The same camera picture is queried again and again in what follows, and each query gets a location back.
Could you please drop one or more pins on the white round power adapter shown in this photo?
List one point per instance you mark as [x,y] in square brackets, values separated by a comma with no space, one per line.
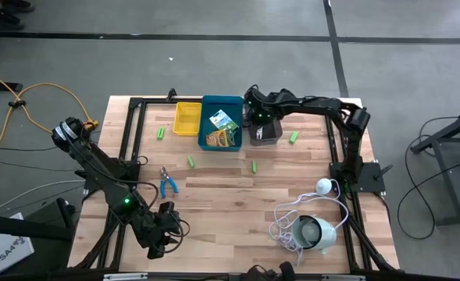
[323,186]

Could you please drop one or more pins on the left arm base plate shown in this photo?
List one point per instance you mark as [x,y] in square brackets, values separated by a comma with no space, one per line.
[134,169]

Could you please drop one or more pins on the teal plastic bin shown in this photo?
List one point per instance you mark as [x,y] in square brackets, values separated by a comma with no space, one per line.
[229,103]

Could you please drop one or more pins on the white printed cardboard box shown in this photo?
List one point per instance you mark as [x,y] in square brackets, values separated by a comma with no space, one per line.
[3,253]

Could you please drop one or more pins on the grey translucent plastic bin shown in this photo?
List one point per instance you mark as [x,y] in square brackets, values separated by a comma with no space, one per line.
[276,134]

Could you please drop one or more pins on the green eraser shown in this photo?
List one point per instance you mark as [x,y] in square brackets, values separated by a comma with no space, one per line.
[293,137]
[191,161]
[160,132]
[254,167]

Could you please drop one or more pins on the black table clamp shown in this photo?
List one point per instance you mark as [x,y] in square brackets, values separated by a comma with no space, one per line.
[171,94]

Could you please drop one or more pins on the yellow slotted plastic basket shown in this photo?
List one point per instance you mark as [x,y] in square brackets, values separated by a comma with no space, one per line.
[186,121]

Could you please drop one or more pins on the black metal table frame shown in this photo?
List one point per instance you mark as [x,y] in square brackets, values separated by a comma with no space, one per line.
[135,102]

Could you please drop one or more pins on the white security camera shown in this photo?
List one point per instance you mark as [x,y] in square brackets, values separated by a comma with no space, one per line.
[323,234]

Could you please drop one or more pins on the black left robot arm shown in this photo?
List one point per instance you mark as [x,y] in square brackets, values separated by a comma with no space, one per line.
[100,171]

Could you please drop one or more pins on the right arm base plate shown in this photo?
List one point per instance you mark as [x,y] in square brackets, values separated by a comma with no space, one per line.
[370,179]

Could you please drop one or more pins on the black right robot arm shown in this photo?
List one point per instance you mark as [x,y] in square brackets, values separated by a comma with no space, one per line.
[311,104]

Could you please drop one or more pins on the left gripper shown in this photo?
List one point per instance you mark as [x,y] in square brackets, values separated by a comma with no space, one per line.
[159,230]

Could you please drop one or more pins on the yellow green crayon box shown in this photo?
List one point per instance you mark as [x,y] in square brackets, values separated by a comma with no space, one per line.
[220,138]
[222,120]

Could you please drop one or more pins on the silver metal bracket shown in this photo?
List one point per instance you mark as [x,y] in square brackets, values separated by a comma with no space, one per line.
[124,277]
[343,278]

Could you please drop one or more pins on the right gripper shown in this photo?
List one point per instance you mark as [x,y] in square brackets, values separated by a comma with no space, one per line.
[262,107]

